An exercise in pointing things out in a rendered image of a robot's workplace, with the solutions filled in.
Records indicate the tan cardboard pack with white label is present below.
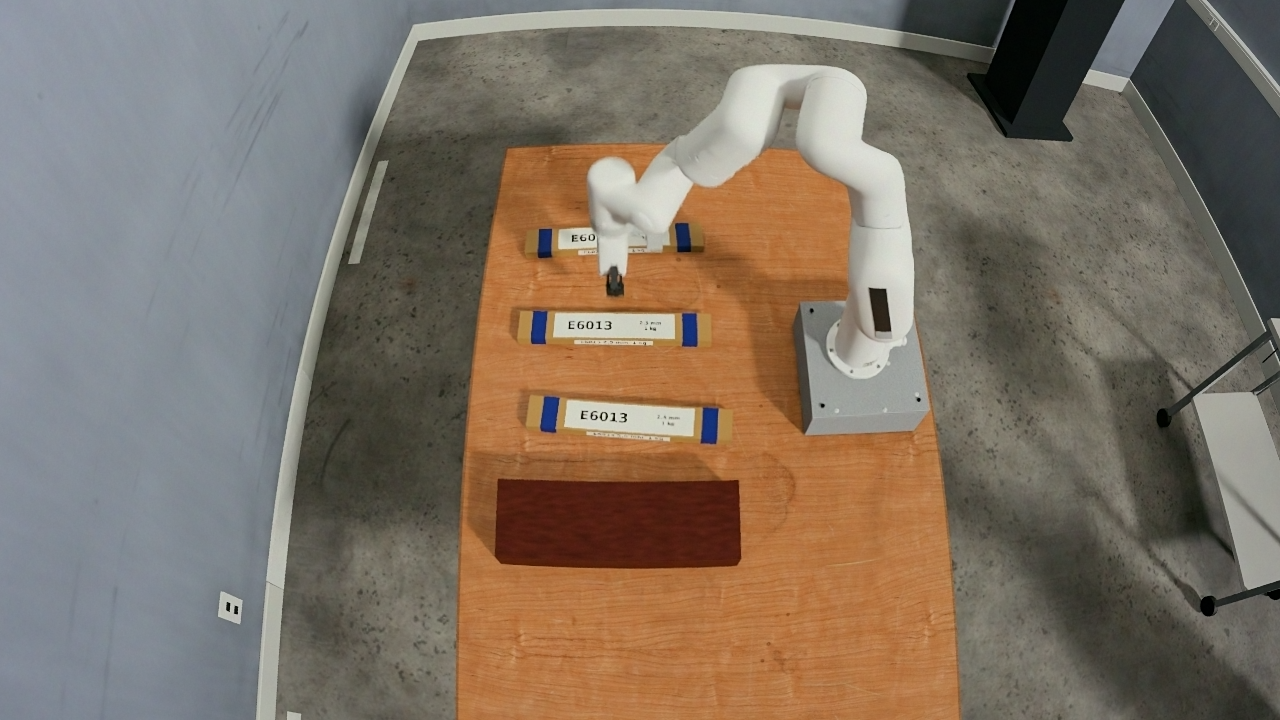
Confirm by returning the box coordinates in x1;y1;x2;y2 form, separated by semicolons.
526;395;733;445
517;311;712;347
525;223;704;259

